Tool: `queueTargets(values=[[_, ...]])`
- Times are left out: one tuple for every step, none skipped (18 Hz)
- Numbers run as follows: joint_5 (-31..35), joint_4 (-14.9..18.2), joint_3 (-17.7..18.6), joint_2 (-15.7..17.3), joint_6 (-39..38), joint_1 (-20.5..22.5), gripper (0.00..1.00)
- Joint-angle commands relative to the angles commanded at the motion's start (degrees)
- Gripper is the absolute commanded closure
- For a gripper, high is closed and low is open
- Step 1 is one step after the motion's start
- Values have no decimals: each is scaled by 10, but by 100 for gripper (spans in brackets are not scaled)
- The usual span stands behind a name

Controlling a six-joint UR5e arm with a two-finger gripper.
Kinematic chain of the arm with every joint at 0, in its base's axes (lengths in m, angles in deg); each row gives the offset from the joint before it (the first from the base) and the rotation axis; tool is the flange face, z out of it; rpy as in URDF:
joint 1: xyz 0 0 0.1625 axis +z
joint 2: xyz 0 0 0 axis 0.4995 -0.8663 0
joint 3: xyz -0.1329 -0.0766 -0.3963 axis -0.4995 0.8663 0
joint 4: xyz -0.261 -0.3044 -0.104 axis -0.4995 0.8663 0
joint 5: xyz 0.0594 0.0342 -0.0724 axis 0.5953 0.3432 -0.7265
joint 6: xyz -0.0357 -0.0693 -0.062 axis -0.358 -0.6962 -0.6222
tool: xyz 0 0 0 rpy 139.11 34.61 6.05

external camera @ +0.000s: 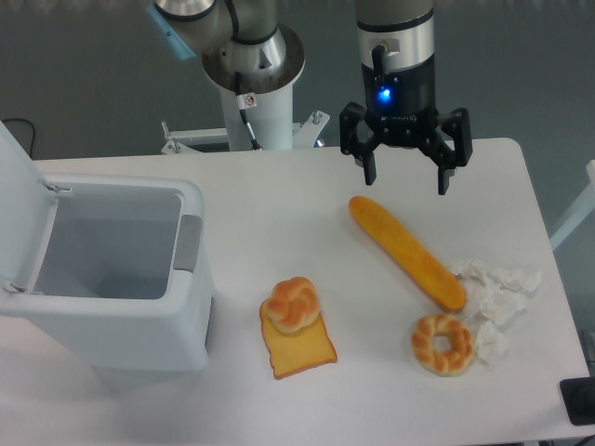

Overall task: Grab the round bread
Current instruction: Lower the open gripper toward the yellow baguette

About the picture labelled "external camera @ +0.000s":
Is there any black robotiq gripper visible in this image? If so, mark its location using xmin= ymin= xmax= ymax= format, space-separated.
xmin=339 ymin=59 xmax=473 ymax=195

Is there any round twisted bread roll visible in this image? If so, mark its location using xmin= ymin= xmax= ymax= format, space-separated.
xmin=265 ymin=277 xmax=320 ymax=335

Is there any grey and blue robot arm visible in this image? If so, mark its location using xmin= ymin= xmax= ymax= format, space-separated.
xmin=147 ymin=1 xmax=472 ymax=194

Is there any long baguette bread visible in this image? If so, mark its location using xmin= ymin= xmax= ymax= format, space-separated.
xmin=348 ymin=196 xmax=467 ymax=311

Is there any toast bread slice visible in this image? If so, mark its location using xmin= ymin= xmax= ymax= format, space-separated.
xmin=259 ymin=301 xmax=337 ymax=380

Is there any crumpled white tissue paper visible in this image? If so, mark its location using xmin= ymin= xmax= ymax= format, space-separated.
xmin=449 ymin=258 xmax=543 ymax=368

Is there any black device at table edge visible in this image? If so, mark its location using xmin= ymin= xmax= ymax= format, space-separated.
xmin=559 ymin=376 xmax=594 ymax=426

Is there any white trash bin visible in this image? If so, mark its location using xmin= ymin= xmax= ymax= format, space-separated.
xmin=1 ymin=176 xmax=214 ymax=372

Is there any white trash bin lid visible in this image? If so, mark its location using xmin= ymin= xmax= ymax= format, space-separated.
xmin=1 ymin=126 xmax=71 ymax=293

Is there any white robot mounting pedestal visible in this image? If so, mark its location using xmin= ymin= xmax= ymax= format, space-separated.
xmin=160 ymin=22 xmax=331 ymax=155

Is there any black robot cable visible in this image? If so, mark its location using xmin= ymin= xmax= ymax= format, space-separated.
xmin=223 ymin=0 xmax=264 ymax=151

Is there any white frame at right edge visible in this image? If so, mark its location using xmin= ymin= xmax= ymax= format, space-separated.
xmin=549 ymin=160 xmax=594 ymax=251

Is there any ring shaped twisted bread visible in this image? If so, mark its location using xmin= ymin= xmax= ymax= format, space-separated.
xmin=410 ymin=314 xmax=475 ymax=376

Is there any black cable on floor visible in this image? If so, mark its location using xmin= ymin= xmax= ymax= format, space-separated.
xmin=1 ymin=117 xmax=37 ymax=157

